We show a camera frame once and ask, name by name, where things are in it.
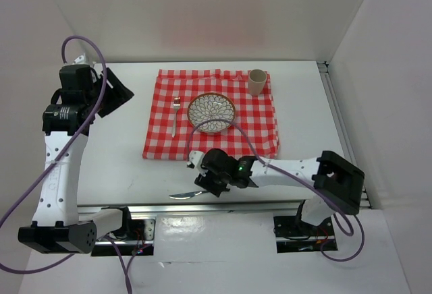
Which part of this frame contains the silver table knife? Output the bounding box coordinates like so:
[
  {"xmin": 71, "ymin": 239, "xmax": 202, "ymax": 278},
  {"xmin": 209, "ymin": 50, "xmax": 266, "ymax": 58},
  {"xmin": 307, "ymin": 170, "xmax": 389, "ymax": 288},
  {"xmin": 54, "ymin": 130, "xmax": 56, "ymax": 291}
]
[{"xmin": 169, "ymin": 190, "xmax": 208, "ymax": 200}]

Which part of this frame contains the red white checkered cloth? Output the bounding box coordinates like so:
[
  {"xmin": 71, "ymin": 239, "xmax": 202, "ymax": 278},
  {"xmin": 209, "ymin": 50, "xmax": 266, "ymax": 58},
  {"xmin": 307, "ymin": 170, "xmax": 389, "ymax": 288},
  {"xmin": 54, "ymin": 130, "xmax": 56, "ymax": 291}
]
[{"xmin": 142, "ymin": 69, "xmax": 279, "ymax": 160}]

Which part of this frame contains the silver fork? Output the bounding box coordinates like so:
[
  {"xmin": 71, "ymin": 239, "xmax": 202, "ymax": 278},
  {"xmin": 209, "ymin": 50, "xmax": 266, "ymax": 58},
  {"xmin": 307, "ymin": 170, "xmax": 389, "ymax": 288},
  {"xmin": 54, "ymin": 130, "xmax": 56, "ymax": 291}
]
[{"xmin": 171, "ymin": 96, "xmax": 181, "ymax": 138}]

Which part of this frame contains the patterned ceramic plate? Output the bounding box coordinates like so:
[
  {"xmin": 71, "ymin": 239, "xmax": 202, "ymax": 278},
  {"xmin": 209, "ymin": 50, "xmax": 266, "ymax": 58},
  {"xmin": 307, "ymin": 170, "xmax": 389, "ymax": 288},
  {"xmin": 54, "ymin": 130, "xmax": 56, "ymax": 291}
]
[{"xmin": 187, "ymin": 92, "xmax": 236, "ymax": 134}]

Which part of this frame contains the beige paper cup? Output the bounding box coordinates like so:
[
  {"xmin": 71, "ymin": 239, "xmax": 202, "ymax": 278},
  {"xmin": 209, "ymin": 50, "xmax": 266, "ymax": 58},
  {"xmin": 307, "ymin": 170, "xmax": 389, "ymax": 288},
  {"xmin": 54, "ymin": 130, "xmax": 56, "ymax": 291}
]
[{"xmin": 248, "ymin": 69, "xmax": 267, "ymax": 96}]

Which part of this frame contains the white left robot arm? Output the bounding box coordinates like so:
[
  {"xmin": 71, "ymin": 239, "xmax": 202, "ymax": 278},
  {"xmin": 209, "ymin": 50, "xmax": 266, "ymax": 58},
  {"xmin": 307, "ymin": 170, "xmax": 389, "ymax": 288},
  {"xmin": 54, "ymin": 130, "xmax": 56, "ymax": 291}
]
[{"xmin": 18, "ymin": 65, "xmax": 134, "ymax": 254}]

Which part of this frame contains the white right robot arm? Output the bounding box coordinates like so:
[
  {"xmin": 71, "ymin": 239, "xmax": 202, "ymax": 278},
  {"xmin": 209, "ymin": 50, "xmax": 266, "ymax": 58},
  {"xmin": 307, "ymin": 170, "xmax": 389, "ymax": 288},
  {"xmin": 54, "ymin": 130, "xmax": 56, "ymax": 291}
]
[{"xmin": 187, "ymin": 149, "xmax": 365, "ymax": 235}]

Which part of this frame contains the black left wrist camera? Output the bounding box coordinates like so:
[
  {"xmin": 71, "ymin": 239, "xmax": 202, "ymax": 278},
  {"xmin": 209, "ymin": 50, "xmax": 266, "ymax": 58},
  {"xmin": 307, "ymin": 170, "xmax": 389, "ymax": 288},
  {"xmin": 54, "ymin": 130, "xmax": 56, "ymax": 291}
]
[{"xmin": 59, "ymin": 65, "xmax": 92, "ymax": 91}]

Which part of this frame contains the aluminium front rail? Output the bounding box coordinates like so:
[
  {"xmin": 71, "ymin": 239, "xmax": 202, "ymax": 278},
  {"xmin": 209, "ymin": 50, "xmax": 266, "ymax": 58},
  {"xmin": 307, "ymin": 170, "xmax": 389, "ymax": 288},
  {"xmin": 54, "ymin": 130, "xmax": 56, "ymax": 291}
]
[{"xmin": 77, "ymin": 198, "xmax": 372, "ymax": 214}]

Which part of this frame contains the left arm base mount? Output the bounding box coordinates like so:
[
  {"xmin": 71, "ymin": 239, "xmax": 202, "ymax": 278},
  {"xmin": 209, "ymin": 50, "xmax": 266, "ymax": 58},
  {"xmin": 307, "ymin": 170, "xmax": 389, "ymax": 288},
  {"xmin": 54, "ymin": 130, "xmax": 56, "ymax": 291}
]
[{"xmin": 91, "ymin": 218, "xmax": 156, "ymax": 257}]

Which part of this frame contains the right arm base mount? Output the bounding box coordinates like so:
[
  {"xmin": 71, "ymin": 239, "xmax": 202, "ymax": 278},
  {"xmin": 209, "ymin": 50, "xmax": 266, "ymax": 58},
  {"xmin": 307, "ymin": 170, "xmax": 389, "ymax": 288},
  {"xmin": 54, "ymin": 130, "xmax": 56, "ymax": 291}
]
[{"xmin": 273, "ymin": 216, "xmax": 338, "ymax": 254}]

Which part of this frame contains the aluminium side rail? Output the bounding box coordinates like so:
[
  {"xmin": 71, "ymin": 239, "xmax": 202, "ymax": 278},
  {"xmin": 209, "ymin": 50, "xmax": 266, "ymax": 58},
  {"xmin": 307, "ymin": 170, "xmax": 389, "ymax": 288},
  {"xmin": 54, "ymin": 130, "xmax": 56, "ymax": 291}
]
[{"xmin": 317, "ymin": 60, "xmax": 369, "ymax": 207}]

